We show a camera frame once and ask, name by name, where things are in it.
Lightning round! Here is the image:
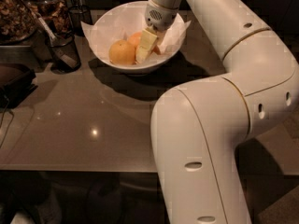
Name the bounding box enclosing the thin black cable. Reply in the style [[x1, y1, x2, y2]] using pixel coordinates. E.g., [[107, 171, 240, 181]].
[[0, 98, 16, 149]]

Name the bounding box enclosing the metal serving scoop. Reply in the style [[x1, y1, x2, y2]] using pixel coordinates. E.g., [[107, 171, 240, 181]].
[[6, 0, 78, 69]]

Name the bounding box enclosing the small black mesh cup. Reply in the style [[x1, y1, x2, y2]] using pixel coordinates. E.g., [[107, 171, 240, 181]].
[[68, 5, 93, 36]]

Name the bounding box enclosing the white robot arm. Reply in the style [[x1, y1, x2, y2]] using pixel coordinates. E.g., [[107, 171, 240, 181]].
[[146, 0, 299, 224]]

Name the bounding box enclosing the large glass snack jar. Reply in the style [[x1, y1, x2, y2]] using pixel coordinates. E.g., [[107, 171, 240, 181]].
[[0, 0, 36, 45]]

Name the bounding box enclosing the dark brown device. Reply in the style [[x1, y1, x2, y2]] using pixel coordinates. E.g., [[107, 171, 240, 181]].
[[0, 63, 36, 108]]

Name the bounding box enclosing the black mesh cup with scoop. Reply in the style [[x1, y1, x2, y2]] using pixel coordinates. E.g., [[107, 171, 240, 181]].
[[46, 34, 81, 73]]

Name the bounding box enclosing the white ceramic bowl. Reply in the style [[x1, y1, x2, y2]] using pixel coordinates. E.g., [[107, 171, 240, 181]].
[[88, 1, 186, 77]]

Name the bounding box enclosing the white paper bowl liner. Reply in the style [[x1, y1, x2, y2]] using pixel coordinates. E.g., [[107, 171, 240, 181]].
[[80, 2, 192, 61]]

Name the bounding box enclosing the orange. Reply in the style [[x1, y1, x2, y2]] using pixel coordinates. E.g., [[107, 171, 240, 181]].
[[108, 40, 135, 65], [127, 32, 141, 48], [153, 45, 161, 55]]

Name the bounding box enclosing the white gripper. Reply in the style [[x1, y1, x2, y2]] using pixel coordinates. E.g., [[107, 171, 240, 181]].
[[135, 0, 178, 63]]

